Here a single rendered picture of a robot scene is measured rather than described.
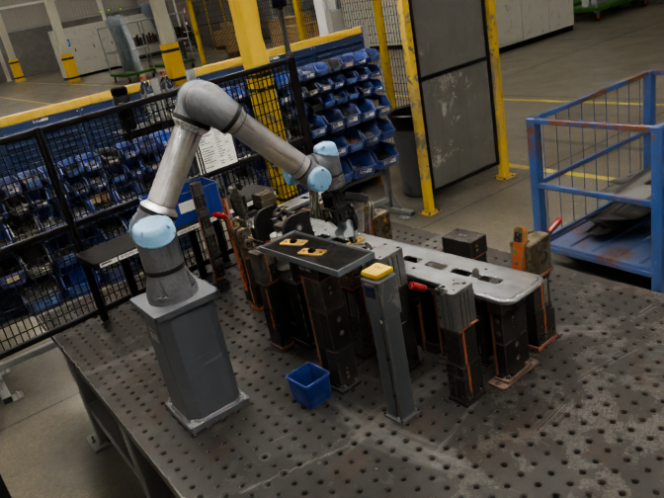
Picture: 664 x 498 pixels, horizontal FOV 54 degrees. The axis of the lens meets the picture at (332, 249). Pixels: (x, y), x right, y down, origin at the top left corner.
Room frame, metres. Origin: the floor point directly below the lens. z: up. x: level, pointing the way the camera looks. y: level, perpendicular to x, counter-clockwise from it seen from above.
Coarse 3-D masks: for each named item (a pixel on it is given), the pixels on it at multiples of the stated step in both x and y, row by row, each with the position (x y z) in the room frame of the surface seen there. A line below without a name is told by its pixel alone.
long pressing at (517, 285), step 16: (320, 224) 2.41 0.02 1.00; (368, 240) 2.15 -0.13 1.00; (384, 240) 2.12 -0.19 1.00; (416, 256) 1.93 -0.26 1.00; (432, 256) 1.91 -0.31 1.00; (448, 256) 1.88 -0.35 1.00; (416, 272) 1.82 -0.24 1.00; (432, 272) 1.79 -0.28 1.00; (448, 272) 1.77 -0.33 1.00; (480, 272) 1.73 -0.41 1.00; (496, 272) 1.71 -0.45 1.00; (512, 272) 1.69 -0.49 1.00; (480, 288) 1.63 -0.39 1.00; (496, 288) 1.61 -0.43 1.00; (512, 288) 1.59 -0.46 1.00; (528, 288) 1.58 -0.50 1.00
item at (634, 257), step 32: (608, 128) 3.18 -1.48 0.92; (640, 128) 3.03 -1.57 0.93; (544, 160) 3.66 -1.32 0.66; (640, 160) 4.15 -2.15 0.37; (576, 192) 3.35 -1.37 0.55; (608, 192) 3.62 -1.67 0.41; (640, 192) 3.30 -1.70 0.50; (544, 224) 3.59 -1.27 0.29; (576, 224) 3.76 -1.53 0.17; (608, 224) 3.48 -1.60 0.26; (640, 224) 3.60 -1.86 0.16; (576, 256) 3.36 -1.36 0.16; (608, 256) 3.22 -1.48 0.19; (640, 256) 3.20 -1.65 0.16
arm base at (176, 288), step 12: (156, 276) 1.73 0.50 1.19; (168, 276) 1.73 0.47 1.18; (180, 276) 1.75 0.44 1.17; (192, 276) 1.79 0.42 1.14; (156, 288) 1.73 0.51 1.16; (168, 288) 1.72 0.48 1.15; (180, 288) 1.73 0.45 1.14; (192, 288) 1.75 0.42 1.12; (156, 300) 1.72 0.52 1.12; (168, 300) 1.71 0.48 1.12; (180, 300) 1.72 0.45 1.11
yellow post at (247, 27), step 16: (240, 0) 3.24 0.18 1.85; (240, 16) 3.25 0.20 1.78; (256, 16) 3.28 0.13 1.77; (240, 32) 3.27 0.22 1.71; (256, 32) 3.27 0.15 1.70; (240, 48) 3.30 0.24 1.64; (256, 48) 3.26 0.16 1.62; (256, 64) 3.25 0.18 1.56; (256, 80) 3.24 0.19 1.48; (272, 80) 3.29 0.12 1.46; (272, 96) 3.27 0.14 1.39; (256, 112) 3.29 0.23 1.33; (272, 112) 3.26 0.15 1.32; (272, 128) 3.25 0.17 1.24; (272, 176) 3.28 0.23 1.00; (288, 192) 3.26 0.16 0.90
